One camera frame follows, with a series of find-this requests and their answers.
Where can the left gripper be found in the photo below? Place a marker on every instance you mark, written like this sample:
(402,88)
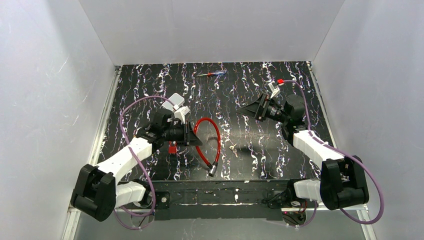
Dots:
(187,134)

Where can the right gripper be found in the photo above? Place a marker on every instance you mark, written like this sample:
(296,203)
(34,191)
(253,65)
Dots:
(260,108)

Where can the red cable tie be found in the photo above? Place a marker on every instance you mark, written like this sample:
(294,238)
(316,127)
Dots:
(172,147)

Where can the small brass cable-lock keys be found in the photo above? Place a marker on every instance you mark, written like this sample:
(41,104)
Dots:
(234,150)

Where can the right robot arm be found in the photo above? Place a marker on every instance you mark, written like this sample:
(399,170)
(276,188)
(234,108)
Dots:
(342,182)

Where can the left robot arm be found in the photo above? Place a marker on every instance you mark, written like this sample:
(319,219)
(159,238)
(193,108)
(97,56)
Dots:
(97,191)

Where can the white square box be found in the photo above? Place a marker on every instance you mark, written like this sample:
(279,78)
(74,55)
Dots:
(174,102)

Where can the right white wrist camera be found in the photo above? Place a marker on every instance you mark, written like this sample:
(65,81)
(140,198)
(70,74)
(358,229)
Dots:
(275,88)

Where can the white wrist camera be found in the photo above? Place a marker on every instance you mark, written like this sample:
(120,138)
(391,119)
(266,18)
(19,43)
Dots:
(275,88)
(180,113)

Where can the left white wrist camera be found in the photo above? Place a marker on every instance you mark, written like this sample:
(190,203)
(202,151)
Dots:
(180,113)

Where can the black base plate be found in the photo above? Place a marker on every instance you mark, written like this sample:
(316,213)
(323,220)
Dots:
(228,199)

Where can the aluminium frame rail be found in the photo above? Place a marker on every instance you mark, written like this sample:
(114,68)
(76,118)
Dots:
(226,222)

